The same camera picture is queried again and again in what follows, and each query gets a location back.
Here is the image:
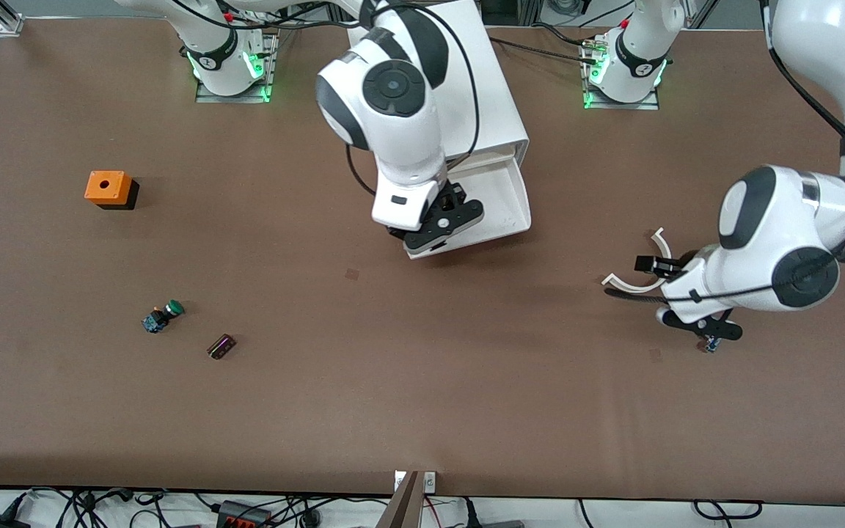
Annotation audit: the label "white plastic drawer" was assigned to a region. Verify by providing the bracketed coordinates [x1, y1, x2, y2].
[404, 150, 533, 259]

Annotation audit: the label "white drawer cabinet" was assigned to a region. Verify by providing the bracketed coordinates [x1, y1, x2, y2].
[347, 0, 530, 173]

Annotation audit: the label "green mushroom push button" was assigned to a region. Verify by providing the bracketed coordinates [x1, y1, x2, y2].
[142, 299, 186, 335]

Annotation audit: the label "white curved plastic piece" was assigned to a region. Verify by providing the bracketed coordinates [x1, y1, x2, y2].
[602, 227, 674, 294]

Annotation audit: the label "black power strip red switches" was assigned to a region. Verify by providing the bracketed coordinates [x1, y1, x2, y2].
[216, 500, 274, 528]

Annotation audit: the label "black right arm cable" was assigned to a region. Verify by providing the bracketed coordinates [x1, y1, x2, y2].
[166, 0, 480, 197]

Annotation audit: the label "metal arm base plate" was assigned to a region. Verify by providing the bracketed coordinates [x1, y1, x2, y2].
[582, 88, 660, 111]
[195, 79, 272, 104]

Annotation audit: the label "black cable on table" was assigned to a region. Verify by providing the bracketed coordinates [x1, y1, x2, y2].
[491, 35, 610, 65]

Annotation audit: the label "black looped floor cable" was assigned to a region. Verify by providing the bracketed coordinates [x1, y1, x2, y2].
[692, 500, 765, 523]

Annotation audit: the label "aluminium frame profile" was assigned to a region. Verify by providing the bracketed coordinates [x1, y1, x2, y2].
[0, 0, 25, 36]
[687, 0, 720, 29]

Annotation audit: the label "wooden post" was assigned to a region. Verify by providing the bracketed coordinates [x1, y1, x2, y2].
[377, 471, 421, 528]

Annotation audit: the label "orange button enclosure box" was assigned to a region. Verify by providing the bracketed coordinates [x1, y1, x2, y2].
[84, 170, 140, 211]

